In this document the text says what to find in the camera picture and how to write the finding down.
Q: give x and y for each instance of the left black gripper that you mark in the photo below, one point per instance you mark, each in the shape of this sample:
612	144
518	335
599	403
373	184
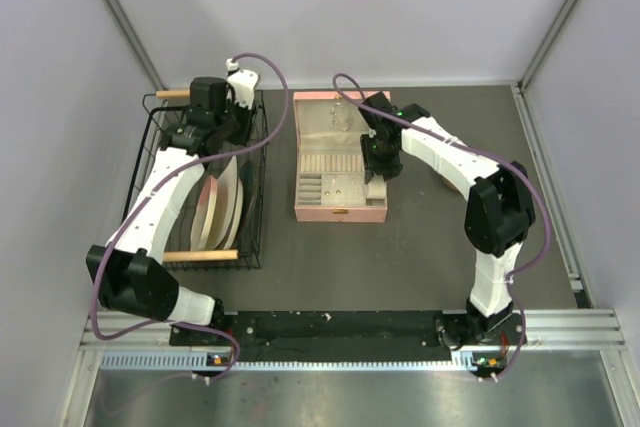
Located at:
246	115

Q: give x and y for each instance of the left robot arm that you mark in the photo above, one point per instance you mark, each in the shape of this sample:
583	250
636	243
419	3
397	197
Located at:
128	274

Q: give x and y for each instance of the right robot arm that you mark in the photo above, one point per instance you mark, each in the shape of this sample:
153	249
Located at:
499	207

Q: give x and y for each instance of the small beige pillow block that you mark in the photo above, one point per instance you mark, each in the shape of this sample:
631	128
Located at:
375	189

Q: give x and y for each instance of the black wire basket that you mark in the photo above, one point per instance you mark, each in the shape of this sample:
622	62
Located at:
178	255

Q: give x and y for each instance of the dark teal plate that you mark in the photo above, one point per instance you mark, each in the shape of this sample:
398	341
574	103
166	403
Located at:
249	176

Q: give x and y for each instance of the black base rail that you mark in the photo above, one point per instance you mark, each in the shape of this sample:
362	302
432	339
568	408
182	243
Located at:
364	335

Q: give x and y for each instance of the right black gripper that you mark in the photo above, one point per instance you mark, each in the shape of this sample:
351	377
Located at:
387	170

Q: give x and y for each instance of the cream dark rimmed plate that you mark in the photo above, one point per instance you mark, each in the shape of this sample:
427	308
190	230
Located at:
227	213

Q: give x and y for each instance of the brown ceramic bowl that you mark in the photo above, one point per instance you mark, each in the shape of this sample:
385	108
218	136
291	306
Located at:
448	184

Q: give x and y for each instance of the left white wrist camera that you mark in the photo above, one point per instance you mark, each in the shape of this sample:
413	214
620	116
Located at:
242	83

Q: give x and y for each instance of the pink jewelry box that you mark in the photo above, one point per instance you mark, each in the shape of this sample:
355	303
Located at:
329	158

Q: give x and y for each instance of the grey slotted cable duct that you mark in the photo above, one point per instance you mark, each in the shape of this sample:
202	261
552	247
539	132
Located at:
207	361

